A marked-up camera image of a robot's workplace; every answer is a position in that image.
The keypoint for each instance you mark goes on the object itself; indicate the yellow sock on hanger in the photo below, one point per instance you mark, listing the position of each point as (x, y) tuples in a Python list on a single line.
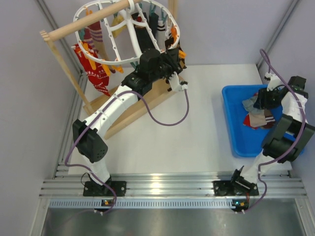
[(116, 21)]

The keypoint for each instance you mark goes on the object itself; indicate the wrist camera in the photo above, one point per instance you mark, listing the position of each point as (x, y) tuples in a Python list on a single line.
[(176, 84), (273, 81)]

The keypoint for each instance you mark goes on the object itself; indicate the red beige sock in bin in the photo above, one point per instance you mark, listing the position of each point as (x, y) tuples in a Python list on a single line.
[(265, 120)]

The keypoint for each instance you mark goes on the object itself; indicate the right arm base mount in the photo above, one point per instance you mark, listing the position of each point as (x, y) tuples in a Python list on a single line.
[(233, 188)]

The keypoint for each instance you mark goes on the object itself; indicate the white round clip hanger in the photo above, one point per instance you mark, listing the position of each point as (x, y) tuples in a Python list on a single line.
[(125, 47)]

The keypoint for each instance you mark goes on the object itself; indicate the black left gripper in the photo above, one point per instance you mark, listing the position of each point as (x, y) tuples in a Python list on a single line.
[(170, 56)]

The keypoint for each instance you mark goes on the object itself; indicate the wooden hanging rod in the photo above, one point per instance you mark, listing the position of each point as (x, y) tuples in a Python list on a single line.
[(87, 20)]

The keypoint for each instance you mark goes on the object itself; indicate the aluminium frame rail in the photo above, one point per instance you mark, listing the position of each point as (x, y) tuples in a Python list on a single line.
[(167, 191)]

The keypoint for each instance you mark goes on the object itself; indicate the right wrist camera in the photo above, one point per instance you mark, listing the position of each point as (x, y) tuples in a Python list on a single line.
[(273, 81)]

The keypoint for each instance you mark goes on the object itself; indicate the grey sock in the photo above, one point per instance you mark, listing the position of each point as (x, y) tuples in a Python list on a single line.
[(248, 105)]

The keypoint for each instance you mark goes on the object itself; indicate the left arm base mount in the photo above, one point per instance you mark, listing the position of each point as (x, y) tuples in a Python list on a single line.
[(104, 188)]

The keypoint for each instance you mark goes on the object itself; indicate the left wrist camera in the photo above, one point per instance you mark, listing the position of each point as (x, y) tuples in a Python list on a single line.
[(176, 84)]

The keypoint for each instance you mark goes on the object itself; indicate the purple striped tan sock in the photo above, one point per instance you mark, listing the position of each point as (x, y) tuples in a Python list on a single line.
[(94, 36)]

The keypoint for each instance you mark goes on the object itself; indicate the wooden rack base tray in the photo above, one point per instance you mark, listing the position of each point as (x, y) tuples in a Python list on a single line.
[(159, 93)]

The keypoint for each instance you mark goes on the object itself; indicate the brown argyle sock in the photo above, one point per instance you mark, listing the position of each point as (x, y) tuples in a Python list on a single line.
[(182, 55)]

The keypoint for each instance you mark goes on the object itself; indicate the wooden rack upright post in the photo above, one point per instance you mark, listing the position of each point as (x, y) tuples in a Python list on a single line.
[(66, 70)]

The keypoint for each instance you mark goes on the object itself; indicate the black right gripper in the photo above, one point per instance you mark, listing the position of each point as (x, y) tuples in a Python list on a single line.
[(262, 102)]

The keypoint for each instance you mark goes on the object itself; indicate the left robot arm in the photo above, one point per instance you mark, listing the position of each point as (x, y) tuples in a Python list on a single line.
[(89, 134)]

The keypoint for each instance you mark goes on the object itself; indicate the orange clothes peg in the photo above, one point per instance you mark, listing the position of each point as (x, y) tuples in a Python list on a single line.
[(182, 54)]

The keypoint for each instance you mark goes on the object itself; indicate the white black striped sock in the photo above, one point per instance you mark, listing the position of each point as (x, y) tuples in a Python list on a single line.
[(161, 34)]

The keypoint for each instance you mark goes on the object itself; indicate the black sock on hanger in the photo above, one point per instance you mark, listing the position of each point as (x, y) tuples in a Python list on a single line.
[(143, 37)]

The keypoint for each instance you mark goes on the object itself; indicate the blue plastic bin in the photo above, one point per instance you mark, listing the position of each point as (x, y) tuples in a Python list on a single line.
[(248, 127)]

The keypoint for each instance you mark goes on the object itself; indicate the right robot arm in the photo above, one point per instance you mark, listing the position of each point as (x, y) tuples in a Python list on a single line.
[(287, 137)]

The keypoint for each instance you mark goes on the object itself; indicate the red white patterned sock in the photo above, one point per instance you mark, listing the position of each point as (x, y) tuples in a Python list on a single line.
[(94, 70)]

